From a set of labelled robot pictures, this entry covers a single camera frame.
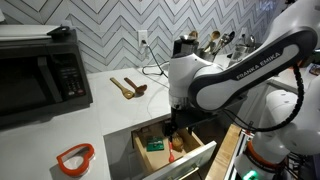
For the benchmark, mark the dark wooden spoon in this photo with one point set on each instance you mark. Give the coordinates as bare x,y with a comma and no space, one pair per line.
138,88

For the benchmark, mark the large wooden spoon in holder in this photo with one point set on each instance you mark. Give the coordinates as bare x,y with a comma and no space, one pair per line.
214,36

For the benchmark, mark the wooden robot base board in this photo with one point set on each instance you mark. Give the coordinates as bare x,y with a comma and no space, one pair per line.
225,153

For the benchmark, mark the clear glass jar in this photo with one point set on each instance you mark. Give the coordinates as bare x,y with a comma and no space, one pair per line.
239,53

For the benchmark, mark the black microwave oven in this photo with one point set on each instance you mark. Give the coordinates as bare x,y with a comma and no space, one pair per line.
33,80

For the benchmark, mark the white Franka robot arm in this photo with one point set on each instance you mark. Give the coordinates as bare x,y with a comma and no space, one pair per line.
253,66

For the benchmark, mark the white wall outlet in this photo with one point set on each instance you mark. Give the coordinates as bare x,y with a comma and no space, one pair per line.
142,35

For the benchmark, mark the red heart-shaped container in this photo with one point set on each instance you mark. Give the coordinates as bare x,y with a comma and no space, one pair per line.
84,163

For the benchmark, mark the black small object on microwave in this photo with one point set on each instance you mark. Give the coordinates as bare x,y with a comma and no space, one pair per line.
60,31

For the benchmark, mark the black ladle in holder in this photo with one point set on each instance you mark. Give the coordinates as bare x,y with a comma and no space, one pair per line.
228,37

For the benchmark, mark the white tray on microwave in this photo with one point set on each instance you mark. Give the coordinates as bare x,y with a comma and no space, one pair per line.
23,31

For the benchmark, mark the green packet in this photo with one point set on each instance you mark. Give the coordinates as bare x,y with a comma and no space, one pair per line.
155,144

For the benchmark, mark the wooden drawer with white front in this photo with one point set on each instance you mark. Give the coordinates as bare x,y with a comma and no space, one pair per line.
156,160

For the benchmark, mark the light wooden spoon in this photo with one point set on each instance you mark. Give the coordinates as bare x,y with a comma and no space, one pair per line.
122,90

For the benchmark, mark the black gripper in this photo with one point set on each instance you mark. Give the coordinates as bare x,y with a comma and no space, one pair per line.
181,118

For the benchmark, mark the brown plush toy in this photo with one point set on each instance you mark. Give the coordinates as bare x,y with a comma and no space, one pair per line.
179,143

